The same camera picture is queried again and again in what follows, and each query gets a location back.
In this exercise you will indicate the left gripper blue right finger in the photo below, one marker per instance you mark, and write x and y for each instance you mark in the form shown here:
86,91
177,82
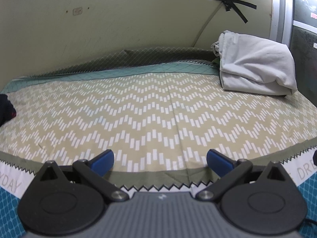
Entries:
229,171

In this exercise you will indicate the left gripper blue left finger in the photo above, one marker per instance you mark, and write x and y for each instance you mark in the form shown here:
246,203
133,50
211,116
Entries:
91,173

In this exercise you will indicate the white garment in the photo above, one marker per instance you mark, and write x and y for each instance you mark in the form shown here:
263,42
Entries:
255,65

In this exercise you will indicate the patterned beige bed sheet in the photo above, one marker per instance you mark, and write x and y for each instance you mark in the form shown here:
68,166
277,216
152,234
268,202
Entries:
160,121

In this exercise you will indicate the black garment at bed edge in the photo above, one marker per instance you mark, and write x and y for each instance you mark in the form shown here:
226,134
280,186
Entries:
7,110

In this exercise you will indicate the black tape cross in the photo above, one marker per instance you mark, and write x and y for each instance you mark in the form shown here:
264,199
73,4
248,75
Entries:
231,4

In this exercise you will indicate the white wall socket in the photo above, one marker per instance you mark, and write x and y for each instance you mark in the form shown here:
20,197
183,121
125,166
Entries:
77,11

